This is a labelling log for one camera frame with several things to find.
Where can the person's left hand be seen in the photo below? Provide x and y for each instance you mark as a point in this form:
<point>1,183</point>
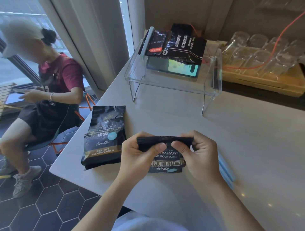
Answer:
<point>133,166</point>

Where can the person's right hand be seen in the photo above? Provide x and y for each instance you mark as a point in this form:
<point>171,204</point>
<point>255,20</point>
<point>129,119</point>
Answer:
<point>205,161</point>

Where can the clear acrylic stand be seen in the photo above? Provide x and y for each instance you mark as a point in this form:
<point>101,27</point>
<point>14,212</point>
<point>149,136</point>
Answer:
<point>171,84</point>

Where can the person's left forearm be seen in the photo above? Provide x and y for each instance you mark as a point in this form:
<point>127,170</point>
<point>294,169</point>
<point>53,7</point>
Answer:
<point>102,207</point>

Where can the person's right forearm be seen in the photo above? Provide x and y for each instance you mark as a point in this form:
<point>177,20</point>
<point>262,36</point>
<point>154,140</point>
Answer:
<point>236,209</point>

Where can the person's white shirt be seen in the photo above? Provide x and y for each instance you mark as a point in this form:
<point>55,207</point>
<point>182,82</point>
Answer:
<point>147,225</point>

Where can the folding chair with orange legs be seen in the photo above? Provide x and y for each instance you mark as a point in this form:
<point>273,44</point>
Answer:
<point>47,142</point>

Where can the dark tablet with lit screen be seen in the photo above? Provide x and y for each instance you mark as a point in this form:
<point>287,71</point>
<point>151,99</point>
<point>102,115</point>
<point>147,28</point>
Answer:
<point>181,69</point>

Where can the wooden tray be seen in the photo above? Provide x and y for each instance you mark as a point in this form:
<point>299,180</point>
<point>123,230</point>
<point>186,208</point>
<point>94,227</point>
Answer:
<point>274,84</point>

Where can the group of clear drinking glasses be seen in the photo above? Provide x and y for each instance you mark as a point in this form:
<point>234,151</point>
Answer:
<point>257,57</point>

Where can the black coffee bags on stand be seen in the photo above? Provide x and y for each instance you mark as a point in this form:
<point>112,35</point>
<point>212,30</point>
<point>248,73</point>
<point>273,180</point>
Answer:
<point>214,44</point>

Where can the slatted wooden table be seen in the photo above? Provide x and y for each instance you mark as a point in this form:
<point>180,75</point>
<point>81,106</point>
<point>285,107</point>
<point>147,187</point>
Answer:
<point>4,95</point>

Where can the metal balcony railing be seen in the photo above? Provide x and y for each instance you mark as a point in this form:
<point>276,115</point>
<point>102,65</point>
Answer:
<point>23,16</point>

